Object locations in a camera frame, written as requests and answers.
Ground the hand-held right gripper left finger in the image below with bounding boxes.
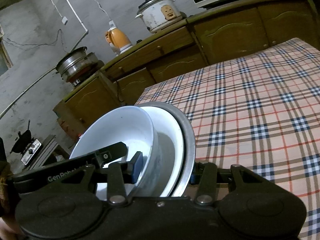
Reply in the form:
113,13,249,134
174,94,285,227
81,151,145,204

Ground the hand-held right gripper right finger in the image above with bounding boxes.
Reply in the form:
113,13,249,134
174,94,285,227
192,162,266,204

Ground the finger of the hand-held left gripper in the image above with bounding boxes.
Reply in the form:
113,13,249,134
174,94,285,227
96,141,128,168

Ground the small white bowl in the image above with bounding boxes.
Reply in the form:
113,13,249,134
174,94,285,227
69,106,160,198

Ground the large white bowl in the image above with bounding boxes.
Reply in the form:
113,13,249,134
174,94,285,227
96,107,189,198

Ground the steel bowl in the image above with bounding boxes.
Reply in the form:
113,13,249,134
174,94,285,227
134,102,197,197

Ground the person's left forearm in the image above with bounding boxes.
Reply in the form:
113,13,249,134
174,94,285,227
0,136,20,240

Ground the steel gas stove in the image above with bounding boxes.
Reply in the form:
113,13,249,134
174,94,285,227
20,139,42,165

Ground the metal stove stand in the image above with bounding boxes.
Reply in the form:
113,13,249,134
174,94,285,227
29,134,73,170

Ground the black wok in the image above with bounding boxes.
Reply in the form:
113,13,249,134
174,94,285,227
10,120,33,155

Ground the plaid tablecloth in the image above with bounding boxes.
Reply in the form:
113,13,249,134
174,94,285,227
134,37,320,240

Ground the steel steamer pot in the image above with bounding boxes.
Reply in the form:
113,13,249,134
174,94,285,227
55,46,99,82

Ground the orange electric kettle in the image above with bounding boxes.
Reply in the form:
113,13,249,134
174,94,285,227
104,21,133,55

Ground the wooden kitchen cabinet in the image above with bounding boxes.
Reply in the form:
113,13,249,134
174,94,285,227
52,0,320,140

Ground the white rice cooker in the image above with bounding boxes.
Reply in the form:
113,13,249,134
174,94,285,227
135,0,183,34

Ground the window frame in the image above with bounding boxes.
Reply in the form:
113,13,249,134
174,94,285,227
0,39,13,77

